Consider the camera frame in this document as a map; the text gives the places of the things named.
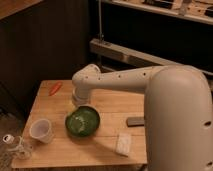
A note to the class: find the wooden table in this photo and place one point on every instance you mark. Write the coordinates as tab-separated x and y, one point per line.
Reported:
98	150

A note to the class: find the grey sponge block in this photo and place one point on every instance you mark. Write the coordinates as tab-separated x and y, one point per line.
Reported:
135	121

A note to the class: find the dark wooden cabinet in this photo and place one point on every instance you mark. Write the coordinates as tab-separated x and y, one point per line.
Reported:
46	41

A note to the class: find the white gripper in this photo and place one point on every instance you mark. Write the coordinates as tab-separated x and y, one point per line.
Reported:
77	101

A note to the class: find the white plastic cup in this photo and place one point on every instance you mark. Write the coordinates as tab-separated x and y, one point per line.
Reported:
41	130

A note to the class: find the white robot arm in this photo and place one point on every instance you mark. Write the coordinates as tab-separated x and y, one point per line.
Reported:
178	111

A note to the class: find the white crumpled packet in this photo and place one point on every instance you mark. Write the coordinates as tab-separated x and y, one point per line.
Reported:
123	144

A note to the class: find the metal shelf frame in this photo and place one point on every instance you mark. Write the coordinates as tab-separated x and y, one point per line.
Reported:
154	32

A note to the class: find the orange carrot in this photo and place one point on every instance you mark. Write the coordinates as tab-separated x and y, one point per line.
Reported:
55	88

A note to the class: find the green ceramic bowl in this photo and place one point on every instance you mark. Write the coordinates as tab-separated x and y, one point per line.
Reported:
82	122

